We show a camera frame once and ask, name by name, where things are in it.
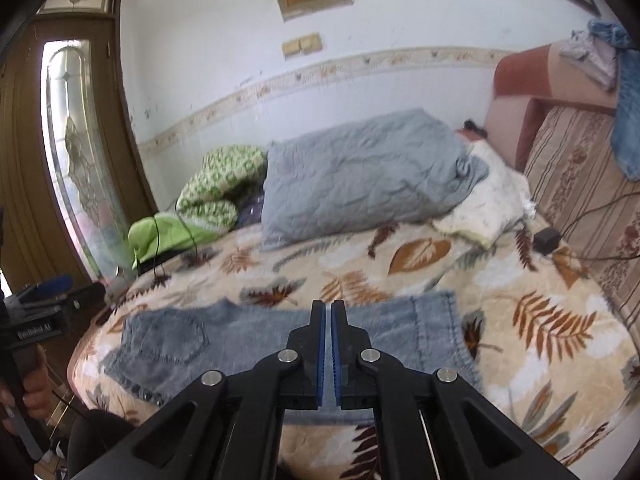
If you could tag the black charger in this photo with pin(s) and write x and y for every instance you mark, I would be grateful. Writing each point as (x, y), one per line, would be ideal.
(546, 241)

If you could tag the grey quilted blanket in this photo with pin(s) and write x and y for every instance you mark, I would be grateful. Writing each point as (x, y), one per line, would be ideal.
(360, 175)

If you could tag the lime green cloth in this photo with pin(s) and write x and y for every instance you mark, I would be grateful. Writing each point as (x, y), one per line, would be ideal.
(167, 235)

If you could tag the beige wall switch plate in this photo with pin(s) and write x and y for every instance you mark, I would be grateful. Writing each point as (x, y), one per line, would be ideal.
(301, 44)

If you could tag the pink upholstered headboard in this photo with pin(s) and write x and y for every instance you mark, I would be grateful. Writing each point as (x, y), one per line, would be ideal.
(515, 80)

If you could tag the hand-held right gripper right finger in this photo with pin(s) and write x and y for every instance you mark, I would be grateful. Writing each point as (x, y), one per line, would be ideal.
(337, 360)

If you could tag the wooden door with glass pane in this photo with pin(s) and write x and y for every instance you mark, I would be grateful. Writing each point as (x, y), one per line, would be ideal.
(25, 160)

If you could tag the small black object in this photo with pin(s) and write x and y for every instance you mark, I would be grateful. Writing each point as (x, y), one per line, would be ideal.
(474, 127)

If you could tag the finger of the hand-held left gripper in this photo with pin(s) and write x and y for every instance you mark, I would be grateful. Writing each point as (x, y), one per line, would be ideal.
(87, 297)
(47, 286)

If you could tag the green white patterned blanket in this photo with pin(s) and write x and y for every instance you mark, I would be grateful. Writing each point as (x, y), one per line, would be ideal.
(225, 170)

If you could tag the light blue denim garment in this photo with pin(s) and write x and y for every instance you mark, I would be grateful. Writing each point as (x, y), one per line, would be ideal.
(627, 125)

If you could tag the pale crumpled garment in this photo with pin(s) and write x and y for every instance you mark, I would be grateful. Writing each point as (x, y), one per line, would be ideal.
(590, 57)

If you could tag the person's left hand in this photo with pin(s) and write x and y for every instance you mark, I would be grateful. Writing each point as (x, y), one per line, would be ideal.
(36, 385)

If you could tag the striped floral headboard cushion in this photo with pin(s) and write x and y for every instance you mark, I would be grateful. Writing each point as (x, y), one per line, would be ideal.
(585, 185)

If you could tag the blue denim pants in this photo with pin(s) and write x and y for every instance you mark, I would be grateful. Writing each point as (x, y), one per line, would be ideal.
(165, 340)

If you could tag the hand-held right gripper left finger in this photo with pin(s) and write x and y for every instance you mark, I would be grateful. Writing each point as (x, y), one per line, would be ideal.
(321, 360)

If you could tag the leaf printed fleece blanket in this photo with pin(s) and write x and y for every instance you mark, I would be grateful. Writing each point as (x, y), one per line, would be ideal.
(550, 385)

